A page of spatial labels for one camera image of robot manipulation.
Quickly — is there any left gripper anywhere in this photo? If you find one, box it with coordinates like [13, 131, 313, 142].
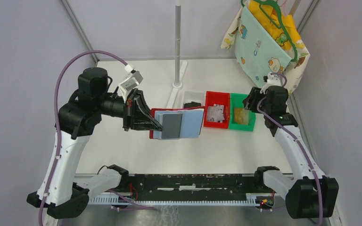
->
[96, 88, 164, 130]

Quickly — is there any red leather card holder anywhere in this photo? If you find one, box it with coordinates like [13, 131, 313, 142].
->
[149, 106, 205, 140]

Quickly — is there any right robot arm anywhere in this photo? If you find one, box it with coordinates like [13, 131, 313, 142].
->
[243, 86, 339, 219]

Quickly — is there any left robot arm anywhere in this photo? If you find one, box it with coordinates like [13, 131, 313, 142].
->
[27, 66, 163, 219]

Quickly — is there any gold cards stack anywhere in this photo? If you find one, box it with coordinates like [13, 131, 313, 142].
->
[233, 107, 250, 125]

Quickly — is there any white VIP cards stack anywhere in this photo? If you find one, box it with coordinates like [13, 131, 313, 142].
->
[206, 104, 225, 123]

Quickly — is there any black VIP cards stack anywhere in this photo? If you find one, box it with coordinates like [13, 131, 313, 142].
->
[183, 101, 202, 109]

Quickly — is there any red plastic bin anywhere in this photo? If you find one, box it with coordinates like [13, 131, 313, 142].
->
[203, 91, 230, 129]

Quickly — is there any white cartoon cloth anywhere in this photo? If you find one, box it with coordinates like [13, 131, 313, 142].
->
[221, 0, 310, 93]

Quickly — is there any white plastic bin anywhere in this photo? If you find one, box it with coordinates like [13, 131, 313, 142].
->
[180, 90, 206, 108]

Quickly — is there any mint cartoon cloth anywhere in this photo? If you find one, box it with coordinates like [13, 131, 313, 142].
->
[235, 7, 291, 88]

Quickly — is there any metal pole stand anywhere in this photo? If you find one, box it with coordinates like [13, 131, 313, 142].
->
[166, 0, 188, 108]

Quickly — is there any yellow garment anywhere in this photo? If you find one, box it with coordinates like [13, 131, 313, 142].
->
[249, 0, 304, 50]

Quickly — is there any green clothes hanger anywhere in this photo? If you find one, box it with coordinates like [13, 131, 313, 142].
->
[240, 0, 299, 62]

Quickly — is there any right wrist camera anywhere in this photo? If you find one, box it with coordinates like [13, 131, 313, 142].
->
[260, 72, 286, 94]

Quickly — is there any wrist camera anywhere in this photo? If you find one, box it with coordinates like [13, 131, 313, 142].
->
[118, 64, 143, 103]
[260, 72, 286, 94]

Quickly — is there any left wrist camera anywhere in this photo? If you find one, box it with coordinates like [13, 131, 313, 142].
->
[118, 64, 143, 103]

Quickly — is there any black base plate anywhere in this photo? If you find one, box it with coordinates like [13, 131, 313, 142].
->
[108, 174, 274, 202]

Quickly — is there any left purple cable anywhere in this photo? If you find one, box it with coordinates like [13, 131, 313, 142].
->
[37, 50, 157, 226]

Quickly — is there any white cable comb rail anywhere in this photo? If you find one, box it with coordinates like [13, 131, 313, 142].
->
[89, 193, 260, 207]

